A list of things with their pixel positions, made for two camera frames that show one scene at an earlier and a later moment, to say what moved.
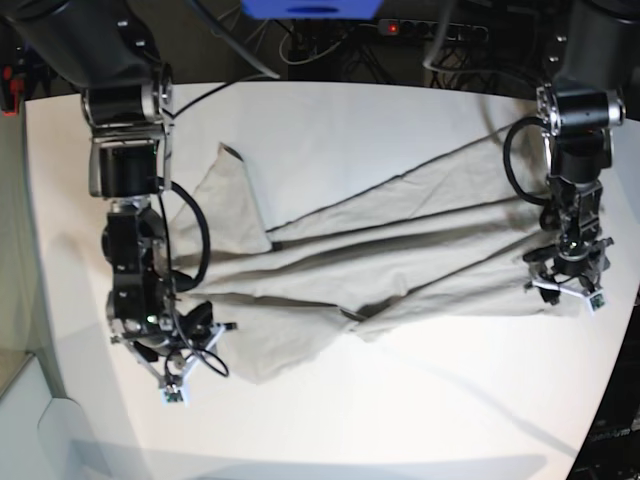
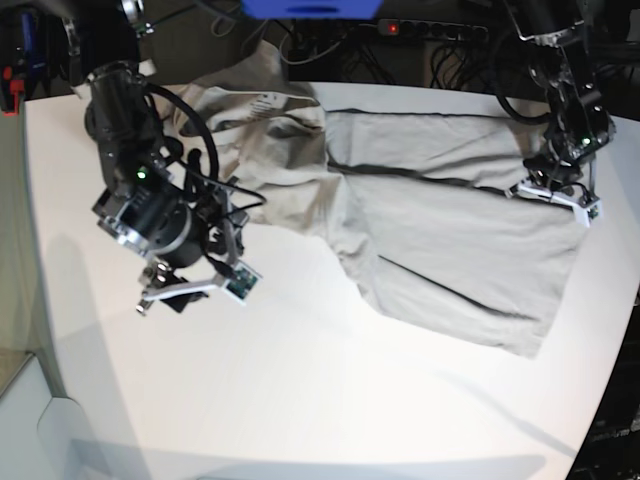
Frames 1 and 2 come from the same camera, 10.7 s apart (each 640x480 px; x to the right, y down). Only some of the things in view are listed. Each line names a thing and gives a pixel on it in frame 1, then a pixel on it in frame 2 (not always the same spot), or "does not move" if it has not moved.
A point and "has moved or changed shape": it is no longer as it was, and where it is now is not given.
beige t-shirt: [452, 238] has moved or changed shape
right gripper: [574, 264] to [551, 175]
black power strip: [428, 30] does not move
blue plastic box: [311, 9] does not move
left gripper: [168, 347] to [196, 243]
